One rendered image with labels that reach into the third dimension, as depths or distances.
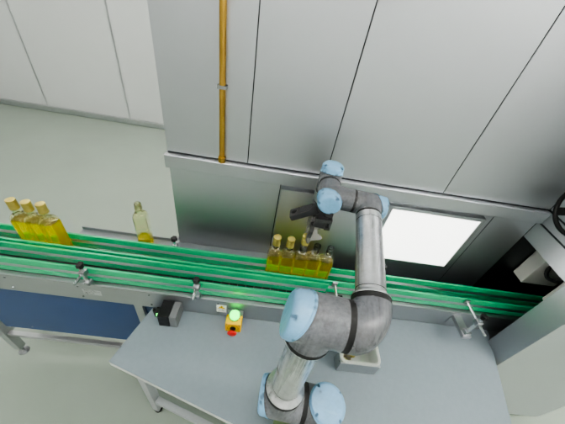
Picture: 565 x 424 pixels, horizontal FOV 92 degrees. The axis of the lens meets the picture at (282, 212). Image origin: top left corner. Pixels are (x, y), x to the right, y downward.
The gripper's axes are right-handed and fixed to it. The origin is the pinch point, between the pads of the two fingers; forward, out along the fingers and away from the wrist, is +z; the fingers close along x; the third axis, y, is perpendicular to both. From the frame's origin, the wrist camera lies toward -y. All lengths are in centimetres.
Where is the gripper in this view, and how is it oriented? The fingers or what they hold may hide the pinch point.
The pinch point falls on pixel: (306, 237)
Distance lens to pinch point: 114.7
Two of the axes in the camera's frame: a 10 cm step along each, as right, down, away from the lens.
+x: 0.6, -6.4, 7.7
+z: -1.5, 7.5, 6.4
